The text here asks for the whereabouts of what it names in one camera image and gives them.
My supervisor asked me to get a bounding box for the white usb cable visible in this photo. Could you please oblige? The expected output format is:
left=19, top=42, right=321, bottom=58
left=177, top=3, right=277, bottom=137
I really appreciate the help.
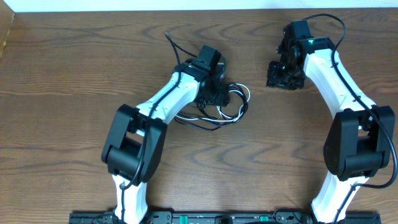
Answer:
left=175, top=83, right=251, bottom=123

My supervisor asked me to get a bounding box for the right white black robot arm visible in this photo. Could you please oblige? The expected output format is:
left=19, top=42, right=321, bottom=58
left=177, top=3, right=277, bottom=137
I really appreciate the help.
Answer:
left=266, top=19, right=397, bottom=223

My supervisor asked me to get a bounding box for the black usb cable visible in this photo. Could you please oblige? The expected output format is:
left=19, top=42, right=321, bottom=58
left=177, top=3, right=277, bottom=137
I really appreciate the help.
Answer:
left=174, top=82, right=249, bottom=131

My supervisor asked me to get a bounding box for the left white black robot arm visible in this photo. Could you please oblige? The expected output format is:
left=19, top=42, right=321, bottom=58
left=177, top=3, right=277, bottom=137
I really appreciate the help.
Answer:
left=101, top=45, right=228, bottom=223

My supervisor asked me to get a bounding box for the cardboard side panel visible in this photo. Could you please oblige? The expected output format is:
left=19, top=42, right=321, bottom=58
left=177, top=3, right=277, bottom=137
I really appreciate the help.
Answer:
left=0, top=0, right=15, bottom=58

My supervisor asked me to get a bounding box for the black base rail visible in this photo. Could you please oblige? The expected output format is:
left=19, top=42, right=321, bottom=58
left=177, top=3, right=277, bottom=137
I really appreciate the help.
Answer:
left=68, top=207, right=382, bottom=224

